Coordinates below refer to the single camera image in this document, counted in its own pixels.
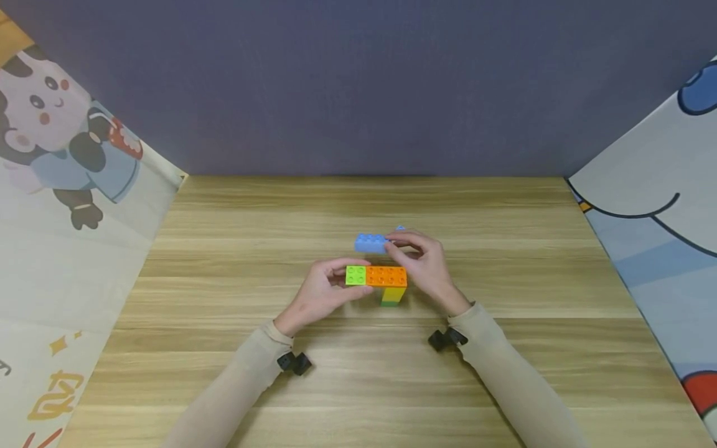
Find person's right hand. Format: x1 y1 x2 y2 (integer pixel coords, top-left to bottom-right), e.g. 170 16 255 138
384 230 473 317

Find person's left hand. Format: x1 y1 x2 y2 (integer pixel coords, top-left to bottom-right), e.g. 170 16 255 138
273 258 375 340

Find blue toy brick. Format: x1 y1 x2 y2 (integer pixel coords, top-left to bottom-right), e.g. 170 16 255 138
354 225 406 254

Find person's right forearm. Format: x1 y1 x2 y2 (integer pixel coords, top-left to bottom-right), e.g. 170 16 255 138
447 302 589 448

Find person's left forearm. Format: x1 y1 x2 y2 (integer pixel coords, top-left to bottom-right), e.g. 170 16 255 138
159 321 295 448

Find orange toy brick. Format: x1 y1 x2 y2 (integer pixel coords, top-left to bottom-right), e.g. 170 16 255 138
365 266 409 289

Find black wrist band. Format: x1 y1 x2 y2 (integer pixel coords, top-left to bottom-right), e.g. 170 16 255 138
276 352 313 376
428 327 469 352

